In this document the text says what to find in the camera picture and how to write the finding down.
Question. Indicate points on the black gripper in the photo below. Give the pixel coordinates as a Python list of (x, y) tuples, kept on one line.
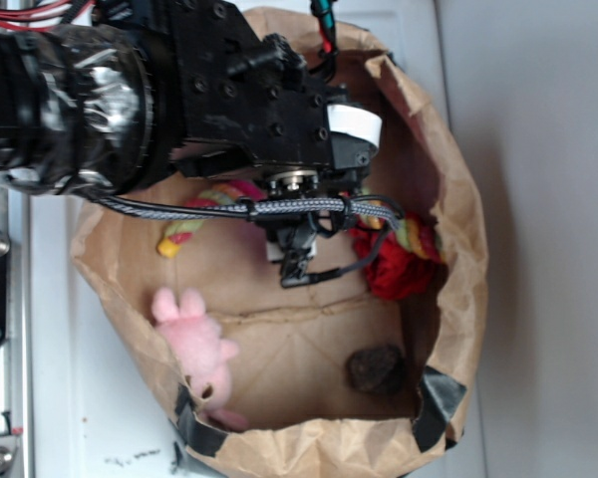
[(251, 108)]

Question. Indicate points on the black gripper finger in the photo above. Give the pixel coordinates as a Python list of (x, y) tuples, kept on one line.
[(291, 248)]

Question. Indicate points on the black taped robot arm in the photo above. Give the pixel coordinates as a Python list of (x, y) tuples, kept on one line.
[(178, 110)]

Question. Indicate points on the red crumpled cloth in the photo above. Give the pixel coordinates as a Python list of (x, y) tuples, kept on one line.
[(406, 260)]

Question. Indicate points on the pink plush toy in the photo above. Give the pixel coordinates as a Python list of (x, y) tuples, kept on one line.
[(196, 340)]

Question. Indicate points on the brown paper bag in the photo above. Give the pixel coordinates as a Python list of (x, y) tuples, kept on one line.
[(290, 378)]

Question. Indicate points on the dark brown fuzzy lump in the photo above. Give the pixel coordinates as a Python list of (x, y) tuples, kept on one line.
[(379, 370)]

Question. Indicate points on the aluminium frame rail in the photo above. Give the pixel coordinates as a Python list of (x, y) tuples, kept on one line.
[(16, 415)]

